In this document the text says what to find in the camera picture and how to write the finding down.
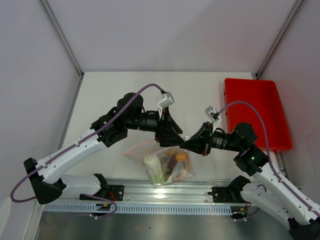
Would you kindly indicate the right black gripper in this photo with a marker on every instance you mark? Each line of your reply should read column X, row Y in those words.
column 203, row 147

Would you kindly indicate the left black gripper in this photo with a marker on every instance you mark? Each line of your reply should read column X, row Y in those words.
column 165, row 133

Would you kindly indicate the clear zip top bag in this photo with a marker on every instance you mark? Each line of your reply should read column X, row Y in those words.
column 151, row 148

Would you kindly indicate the white green leek toy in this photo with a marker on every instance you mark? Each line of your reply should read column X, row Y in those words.
column 153, row 170

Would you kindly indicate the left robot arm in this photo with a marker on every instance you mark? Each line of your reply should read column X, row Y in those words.
column 47, row 176

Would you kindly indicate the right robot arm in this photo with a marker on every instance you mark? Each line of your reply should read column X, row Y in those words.
column 274, row 194

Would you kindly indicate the red plastic bin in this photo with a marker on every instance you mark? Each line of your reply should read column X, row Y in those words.
column 266, row 115

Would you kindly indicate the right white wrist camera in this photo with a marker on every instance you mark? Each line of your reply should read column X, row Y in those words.
column 214, row 116

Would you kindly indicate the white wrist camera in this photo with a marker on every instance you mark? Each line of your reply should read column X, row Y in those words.
column 214, row 116
column 163, row 101

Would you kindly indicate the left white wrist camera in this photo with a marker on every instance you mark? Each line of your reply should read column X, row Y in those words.
column 163, row 101

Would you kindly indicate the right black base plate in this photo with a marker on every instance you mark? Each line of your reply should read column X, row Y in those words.
column 225, row 195

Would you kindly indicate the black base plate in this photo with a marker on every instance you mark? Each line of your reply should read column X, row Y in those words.
column 113, row 193
column 225, row 195

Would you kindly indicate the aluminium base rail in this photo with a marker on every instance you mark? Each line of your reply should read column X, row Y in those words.
column 165, row 191

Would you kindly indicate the white slotted cable duct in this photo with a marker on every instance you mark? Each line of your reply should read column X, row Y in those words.
column 130, row 208

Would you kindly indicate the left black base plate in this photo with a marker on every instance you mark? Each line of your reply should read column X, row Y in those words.
column 113, row 193

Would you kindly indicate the right aluminium frame post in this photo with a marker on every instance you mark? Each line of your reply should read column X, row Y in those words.
column 285, row 28

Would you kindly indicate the aluminium frame post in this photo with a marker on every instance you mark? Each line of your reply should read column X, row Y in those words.
column 55, row 25
column 285, row 28

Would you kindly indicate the left aluminium frame post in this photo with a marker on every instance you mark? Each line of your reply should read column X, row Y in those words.
column 55, row 25

